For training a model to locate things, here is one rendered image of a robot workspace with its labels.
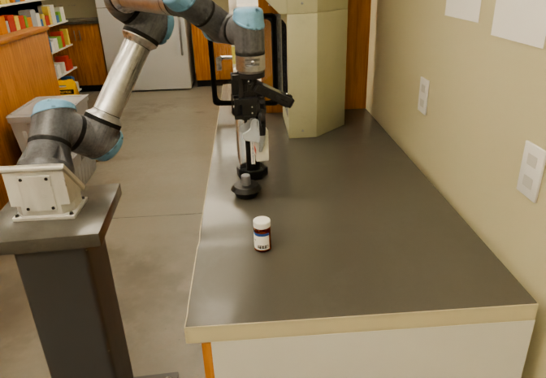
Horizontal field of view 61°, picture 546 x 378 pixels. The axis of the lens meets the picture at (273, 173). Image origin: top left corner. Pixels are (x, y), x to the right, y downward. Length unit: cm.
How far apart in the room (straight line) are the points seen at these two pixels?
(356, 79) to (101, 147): 121
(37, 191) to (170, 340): 116
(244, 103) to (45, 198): 61
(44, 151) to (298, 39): 94
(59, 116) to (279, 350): 90
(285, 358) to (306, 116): 107
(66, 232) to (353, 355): 80
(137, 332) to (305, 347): 152
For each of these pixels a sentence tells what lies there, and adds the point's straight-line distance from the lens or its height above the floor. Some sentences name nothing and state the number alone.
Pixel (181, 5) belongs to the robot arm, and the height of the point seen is 149.
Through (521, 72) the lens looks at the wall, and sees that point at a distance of 115.
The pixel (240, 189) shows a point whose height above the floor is 97.
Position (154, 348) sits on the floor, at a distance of 232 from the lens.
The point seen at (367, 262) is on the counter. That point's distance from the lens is 111.
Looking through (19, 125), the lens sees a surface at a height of 59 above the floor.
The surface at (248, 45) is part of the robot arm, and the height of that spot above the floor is 140.
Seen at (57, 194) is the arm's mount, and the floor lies 102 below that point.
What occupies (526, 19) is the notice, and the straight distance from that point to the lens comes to 114.
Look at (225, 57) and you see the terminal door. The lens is 212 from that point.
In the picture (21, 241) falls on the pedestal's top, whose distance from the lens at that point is 138.
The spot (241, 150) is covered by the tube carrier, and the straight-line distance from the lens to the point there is 147.
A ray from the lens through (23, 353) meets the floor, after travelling 253.
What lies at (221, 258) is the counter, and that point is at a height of 94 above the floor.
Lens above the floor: 157
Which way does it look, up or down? 24 degrees down
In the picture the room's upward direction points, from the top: 2 degrees counter-clockwise
